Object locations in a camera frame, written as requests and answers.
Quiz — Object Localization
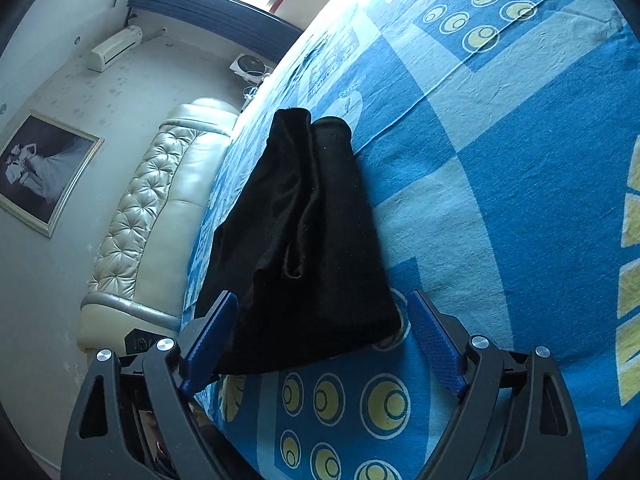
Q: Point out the black pants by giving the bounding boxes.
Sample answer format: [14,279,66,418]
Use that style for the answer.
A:
[195,108,401,375]

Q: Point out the cream leather headboard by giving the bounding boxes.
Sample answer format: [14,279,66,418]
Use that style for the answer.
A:
[77,98,240,356]

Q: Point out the framed wedding photo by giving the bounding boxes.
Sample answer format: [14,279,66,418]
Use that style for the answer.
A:
[1,110,103,238]

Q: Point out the blue patchwork bed sheet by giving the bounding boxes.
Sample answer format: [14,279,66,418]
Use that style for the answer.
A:
[183,0,639,478]

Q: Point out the white desk fan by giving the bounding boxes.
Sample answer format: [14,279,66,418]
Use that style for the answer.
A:
[230,54,273,86]

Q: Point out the dark blue left curtain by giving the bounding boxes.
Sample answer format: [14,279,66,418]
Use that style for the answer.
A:
[128,0,303,62]

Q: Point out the white wall air conditioner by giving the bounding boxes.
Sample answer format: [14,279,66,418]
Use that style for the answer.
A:
[86,25,143,73]

